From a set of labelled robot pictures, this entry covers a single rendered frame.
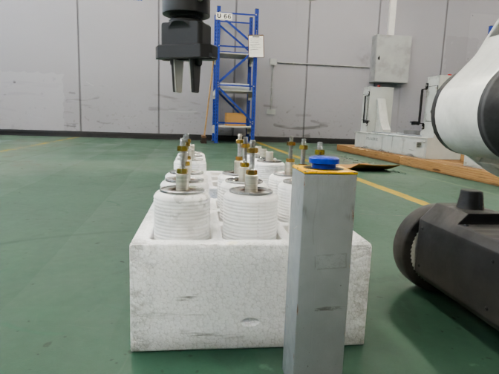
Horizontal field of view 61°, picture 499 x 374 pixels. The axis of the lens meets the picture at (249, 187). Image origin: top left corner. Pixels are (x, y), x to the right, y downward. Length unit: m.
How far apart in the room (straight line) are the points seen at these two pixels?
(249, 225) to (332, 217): 0.19
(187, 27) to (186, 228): 0.36
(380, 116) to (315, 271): 4.72
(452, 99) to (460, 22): 7.87
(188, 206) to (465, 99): 0.45
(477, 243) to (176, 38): 0.65
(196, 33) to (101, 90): 6.38
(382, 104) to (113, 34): 4.18
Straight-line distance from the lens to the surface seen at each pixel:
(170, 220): 0.70
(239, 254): 0.68
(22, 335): 0.85
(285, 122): 7.22
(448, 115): 0.73
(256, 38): 6.50
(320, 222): 0.55
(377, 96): 5.33
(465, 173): 3.41
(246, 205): 0.69
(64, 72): 7.30
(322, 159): 0.55
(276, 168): 1.24
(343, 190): 0.55
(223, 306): 0.71
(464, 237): 0.86
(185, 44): 0.82
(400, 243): 1.01
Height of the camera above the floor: 0.38
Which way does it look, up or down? 9 degrees down
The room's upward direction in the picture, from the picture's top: 2 degrees clockwise
